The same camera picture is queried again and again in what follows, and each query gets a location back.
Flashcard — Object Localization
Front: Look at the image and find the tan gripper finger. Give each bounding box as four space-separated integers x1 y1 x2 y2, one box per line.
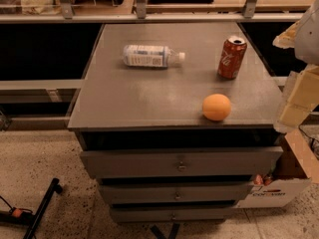
272 21 299 49
278 66 319 127

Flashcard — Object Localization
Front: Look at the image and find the orange fruit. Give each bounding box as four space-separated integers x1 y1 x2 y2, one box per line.
202 94 231 121

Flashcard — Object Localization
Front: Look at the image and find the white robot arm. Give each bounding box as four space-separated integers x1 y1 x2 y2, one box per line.
273 0 319 132

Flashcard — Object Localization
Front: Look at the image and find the clear plastic water bottle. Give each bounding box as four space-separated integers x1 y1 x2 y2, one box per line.
123 45 185 68

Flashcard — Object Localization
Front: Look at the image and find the red cola can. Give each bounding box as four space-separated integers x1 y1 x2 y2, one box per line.
217 36 247 80

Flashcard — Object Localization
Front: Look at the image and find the white cardboard box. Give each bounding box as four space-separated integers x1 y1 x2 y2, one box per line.
236 129 319 208

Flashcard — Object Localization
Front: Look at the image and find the top grey drawer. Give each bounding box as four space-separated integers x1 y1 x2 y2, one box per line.
80 146 282 178

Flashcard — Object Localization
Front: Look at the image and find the grey drawer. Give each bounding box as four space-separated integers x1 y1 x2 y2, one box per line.
99 182 252 204
80 146 282 178
110 207 234 223

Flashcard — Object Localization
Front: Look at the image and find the grey drawer cabinet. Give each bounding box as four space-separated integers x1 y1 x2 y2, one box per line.
69 22 281 210

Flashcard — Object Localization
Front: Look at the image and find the bottom grey drawer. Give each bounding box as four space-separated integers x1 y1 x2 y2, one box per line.
110 207 234 223

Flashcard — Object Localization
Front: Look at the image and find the middle grey drawer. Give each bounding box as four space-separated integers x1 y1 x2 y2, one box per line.
99 182 252 204

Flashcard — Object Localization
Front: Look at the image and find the black stand leg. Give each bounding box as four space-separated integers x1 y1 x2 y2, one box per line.
23 178 63 239

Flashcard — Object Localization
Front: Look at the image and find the metal shelf rail frame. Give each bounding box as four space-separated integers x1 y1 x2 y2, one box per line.
0 0 317 24

